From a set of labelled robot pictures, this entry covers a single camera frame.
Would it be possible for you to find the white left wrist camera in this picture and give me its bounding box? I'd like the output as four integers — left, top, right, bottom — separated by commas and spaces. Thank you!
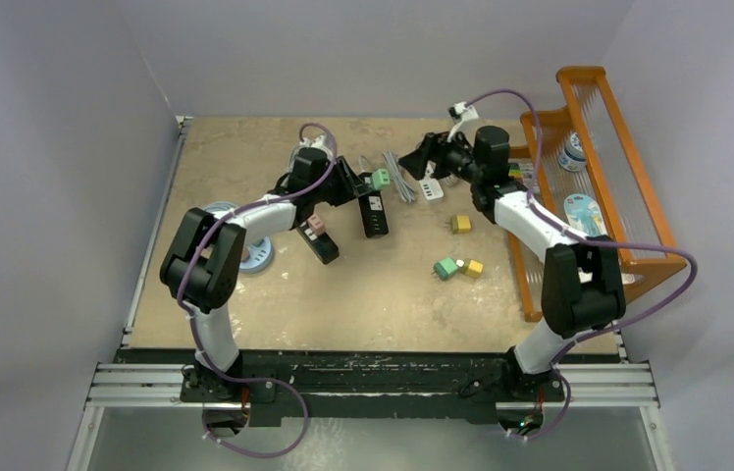
300, 134, 333, 153

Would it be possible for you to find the black strip with pink plugs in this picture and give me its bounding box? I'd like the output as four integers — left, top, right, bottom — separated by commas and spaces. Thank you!
297, 224, 340, 265

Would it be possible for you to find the black aluminium robot base frame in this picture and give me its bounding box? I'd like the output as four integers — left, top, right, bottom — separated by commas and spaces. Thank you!
87, 349, 658, 427

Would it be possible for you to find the light blue round socket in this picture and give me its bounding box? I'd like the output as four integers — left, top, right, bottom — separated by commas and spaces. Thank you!
239, 236, 274, 274

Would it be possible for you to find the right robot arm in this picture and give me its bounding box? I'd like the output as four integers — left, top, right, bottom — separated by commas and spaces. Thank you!
398, 126, 626, 399

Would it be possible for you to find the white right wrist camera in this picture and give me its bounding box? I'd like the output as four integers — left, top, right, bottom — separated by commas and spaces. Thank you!
446, 101, 479, 142

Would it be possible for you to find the blue packaged item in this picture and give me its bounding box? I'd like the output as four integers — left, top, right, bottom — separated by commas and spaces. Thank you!
563, 193, 608, 236

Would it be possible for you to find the green plug adapter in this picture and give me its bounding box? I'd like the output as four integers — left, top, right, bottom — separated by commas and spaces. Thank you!
432, 257, 460, 282

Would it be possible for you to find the colourful box on rack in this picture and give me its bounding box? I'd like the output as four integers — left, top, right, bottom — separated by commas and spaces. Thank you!
509, 161, 540, 194

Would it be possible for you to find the green plug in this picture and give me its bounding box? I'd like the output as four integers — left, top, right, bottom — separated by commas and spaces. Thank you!
369, 168, 392, 191

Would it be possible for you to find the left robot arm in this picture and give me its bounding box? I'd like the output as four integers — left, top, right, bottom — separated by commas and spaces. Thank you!
159, 147, 373, 401

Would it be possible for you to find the yellow plug adapter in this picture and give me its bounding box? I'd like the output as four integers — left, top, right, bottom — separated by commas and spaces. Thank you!
448, 214, 472, 235

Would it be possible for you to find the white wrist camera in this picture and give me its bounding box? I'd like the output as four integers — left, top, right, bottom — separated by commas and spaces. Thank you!
446, 101, 479, 142
300, 134, 333, 153

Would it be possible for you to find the white power strip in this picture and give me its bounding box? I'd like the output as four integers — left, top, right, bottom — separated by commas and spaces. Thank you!
418, 174, 445, 203

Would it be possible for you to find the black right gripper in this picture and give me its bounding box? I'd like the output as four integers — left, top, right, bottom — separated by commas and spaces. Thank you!
400, 127, 486, 185

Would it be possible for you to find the orange wooden rack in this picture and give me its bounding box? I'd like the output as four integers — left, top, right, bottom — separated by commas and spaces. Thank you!
503, 66, 688, 324

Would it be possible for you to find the aluminium table edge rail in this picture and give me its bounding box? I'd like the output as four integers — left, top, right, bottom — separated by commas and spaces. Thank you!
120, 115, 194, 349

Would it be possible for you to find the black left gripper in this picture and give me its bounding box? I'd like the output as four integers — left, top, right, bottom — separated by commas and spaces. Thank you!
311, 157, 370, 208

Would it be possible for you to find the black strip with green USB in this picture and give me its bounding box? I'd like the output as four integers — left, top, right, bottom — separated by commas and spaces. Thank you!
358, 189, 390, 238

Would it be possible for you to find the yellow plug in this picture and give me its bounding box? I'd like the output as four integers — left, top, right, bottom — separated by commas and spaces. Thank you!
457, 259, 484, 279

